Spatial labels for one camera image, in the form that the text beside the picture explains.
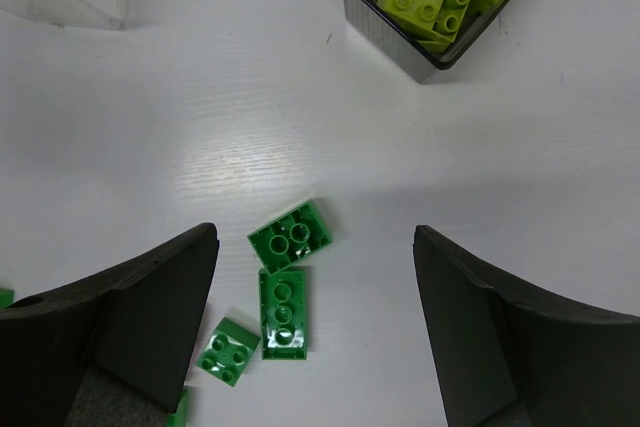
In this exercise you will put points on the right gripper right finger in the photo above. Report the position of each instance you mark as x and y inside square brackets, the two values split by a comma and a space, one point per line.
[510, 353]

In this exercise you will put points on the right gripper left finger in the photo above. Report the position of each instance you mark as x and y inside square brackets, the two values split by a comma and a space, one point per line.
[111, 349]

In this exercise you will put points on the yellow-green long lego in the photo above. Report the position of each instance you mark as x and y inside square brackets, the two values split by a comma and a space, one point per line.
[446, 26]

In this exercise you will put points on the green lego with holes bottom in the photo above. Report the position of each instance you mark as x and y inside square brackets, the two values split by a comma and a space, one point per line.
[179, 417]

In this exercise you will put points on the green lego with holes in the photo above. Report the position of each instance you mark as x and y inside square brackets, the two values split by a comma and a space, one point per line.
[179, 417]
[290, 238]

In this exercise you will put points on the green small lego right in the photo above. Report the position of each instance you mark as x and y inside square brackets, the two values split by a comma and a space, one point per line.
[228, 351]

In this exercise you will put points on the green long lego right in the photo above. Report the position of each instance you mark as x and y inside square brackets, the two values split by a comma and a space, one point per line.
[283, 314]

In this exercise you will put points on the green lego with holes right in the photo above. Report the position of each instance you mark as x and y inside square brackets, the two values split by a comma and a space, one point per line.
[290, 238]

